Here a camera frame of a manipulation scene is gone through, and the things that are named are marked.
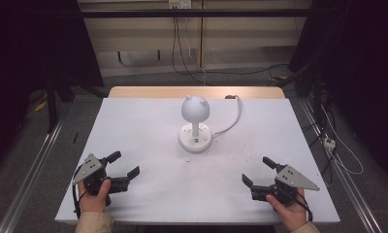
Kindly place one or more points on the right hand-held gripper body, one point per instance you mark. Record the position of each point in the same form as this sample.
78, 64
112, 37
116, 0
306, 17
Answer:
284, 186

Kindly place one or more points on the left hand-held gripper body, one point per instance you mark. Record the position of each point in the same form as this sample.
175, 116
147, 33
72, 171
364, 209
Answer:
93, 176

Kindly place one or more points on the person's left hand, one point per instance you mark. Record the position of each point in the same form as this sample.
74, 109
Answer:
95, 198

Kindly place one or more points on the person's right hand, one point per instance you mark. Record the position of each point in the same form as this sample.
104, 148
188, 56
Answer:
289, 212

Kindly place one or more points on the white table mat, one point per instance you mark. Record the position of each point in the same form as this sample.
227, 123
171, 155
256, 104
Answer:
150, 161

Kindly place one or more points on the white power strip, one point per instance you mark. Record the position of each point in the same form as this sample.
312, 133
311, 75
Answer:
329, 142

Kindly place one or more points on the white desk lamp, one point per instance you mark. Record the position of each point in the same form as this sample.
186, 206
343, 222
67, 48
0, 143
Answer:
195, 124

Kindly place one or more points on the black metal stand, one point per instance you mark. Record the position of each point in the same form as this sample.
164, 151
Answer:
311, 87
58, 90

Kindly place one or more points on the black horizontal bar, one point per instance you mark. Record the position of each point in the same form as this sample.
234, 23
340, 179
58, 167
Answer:
195, 13

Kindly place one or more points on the metal floor rail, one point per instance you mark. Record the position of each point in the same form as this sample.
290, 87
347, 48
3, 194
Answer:
28, 179
340, 170

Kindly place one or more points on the wall power socket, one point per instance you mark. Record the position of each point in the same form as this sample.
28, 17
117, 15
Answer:
179, 4

